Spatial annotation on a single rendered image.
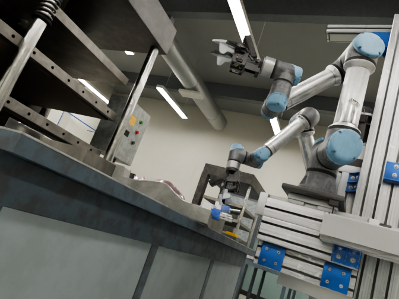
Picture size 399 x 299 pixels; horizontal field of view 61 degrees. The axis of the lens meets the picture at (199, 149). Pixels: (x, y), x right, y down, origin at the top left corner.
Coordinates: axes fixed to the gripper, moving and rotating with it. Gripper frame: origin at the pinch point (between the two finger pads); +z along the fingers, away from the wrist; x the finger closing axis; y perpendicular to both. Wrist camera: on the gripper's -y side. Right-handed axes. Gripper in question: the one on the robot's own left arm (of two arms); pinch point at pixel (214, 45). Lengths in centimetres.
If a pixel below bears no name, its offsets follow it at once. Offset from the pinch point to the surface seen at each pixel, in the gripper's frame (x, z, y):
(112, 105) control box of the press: 97, 63, -6
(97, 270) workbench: -12, 6, 91
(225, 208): 62, -27, 45
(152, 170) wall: 795, 146, -179
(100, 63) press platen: 58, 66, -11
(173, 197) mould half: 21, -4, 58
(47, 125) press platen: 47, 69, 38
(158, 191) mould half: 21, 3, 57
